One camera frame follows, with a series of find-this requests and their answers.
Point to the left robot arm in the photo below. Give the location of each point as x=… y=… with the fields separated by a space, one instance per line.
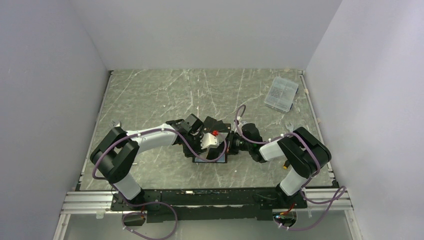
x=115 y=154

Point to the black card stack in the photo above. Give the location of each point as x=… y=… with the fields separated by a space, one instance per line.
x=210 y=125

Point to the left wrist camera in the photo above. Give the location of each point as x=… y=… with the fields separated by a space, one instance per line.
x=210 y=140

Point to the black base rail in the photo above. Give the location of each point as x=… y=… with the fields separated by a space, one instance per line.
x=260 y=203

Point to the black yellow screwdriver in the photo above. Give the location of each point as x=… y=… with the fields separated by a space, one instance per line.
x=286 y=165

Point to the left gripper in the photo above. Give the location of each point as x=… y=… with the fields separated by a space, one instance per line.
x=190 y=153

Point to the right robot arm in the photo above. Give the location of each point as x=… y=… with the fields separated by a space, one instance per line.
x=304 y=154

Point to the single black card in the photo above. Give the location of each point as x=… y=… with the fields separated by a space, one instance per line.
x=214 y=153

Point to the aluminium frame rail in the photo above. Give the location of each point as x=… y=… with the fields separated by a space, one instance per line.
x=100 y=202

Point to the silver wrench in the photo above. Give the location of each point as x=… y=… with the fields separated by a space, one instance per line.
x=290 y=127

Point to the clear plastic screw box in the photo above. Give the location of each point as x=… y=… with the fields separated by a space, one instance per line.
x=281 y=94

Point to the black leather card holder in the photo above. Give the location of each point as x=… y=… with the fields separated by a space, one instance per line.
x=222 y=160

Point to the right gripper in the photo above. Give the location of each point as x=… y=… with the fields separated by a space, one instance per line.
x=229 y=140

